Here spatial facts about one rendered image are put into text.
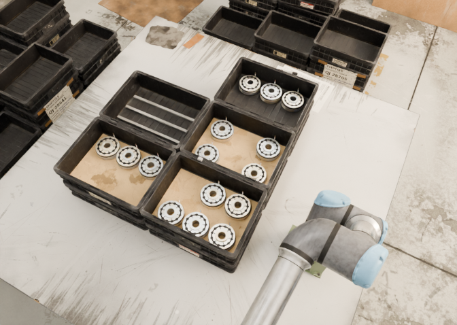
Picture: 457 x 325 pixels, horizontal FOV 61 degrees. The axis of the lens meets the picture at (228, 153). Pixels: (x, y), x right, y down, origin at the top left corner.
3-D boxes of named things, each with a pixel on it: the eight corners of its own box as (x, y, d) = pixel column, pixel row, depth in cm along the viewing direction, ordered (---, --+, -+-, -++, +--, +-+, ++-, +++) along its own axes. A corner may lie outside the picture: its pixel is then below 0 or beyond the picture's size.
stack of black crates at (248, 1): (286, 15, 321) (292, -22, 293) (271, 38, 307) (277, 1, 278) (243, 1, 331) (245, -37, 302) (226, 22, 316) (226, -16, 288)
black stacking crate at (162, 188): (265, 202, 160) (268, 190, 150) (234, 268, 145) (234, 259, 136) (181, 165, 168) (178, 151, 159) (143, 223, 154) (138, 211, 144)
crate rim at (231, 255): (268, 192, 151) (268, 189, 149) (234, 261, 137) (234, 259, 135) (178, 153, 160) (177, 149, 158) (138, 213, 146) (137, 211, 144)
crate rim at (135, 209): (178, 153, 160) (177, 149, 158) (138, 213, 146) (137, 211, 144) (98, 117, 169) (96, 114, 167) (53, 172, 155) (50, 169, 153)
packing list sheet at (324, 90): (336, 83, 209) (336, 83, 208) (320, 114, 198) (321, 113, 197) (279, 62, 216) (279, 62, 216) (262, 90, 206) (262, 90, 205)
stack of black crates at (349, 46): (366, 83, 284) (389, 34, 246) (353, 111, 270) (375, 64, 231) (315, 63, 293) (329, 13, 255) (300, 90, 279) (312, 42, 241)
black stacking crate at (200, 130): (292, 147, 174) (296, 132, 164) (265, 202, 160) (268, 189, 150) (213, 115, 183) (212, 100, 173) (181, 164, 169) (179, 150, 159)
